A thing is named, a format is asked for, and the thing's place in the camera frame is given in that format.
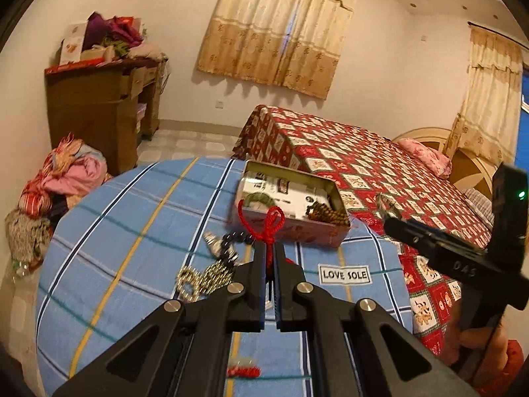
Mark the white pearl necklace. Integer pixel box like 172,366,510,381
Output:
175,259,237,303

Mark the silver wrist watch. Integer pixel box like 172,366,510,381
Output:
204,231,230,259

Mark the dark blue bead bracelet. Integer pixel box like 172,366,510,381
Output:
219,230,256,267

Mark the red knot cord pendant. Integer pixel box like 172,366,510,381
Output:
226,199,305,379

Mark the person's right hand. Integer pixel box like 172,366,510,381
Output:
439,300,509,386

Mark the striped grey pillow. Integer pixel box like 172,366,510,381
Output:
464,188,494,230

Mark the cream wooden headboard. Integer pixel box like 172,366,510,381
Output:
393,127,497,200

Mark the blue plaid table cloth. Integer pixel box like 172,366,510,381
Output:
36,158,412,396

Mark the pink pillow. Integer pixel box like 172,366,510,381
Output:
396,138,452,179

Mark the beige side window curtain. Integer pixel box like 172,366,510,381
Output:
444,26,524,166

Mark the pink metal tin box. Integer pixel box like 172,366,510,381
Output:
229,160,350,247

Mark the white printed paper card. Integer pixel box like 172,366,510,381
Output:
241,173,330,220

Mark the red patchwork bed quilt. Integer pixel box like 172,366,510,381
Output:
230,104,495,356

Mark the clothes heap on floor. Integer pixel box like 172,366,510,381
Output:
5,134,111,278

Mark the brown wooden desk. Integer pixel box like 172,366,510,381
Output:
44,58,167,176

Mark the red flat box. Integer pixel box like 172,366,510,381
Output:
44,58,105,75

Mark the white product box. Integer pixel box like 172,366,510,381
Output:
59,21,88,66

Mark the pile of clothes on desk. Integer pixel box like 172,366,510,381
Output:
81,12,167,62

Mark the beige patterned window curtain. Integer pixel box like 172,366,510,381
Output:
197,0,357,100

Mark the brown wooden bead bracelet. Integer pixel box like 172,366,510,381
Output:
305,200,352,228

